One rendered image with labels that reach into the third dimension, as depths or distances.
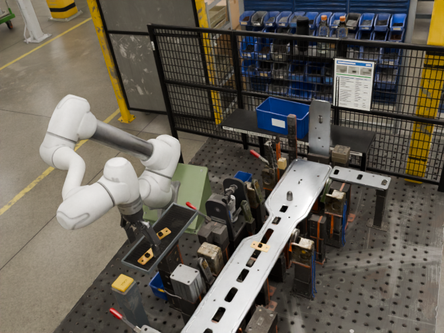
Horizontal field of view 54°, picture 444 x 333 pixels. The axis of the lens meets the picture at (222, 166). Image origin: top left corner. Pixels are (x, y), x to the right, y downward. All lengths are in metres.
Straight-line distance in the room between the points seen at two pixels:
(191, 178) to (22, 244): 1.92
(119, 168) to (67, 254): 2.29
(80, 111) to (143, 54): 2.63
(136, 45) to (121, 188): 3.18
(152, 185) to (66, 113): 0.61
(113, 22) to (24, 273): 2.47
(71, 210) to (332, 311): 1.25
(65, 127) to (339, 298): 1.44
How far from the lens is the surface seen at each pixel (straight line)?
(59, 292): 3.46
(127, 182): 1.48
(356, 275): 2.25
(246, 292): 1.80
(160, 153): 2.28
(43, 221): 4.11
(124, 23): 4.53
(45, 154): 1.98
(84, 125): 1.99
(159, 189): 2.32
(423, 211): 2.62
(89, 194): 1.45
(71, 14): 9.51
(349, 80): 2.49
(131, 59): 4.66
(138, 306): 1.84
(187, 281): 1.74
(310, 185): 2.24
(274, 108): 2.72
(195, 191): 2.46
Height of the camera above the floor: 2.44
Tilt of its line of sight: 37 degrees down
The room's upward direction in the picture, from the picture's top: 9 degrees counter-clockwise
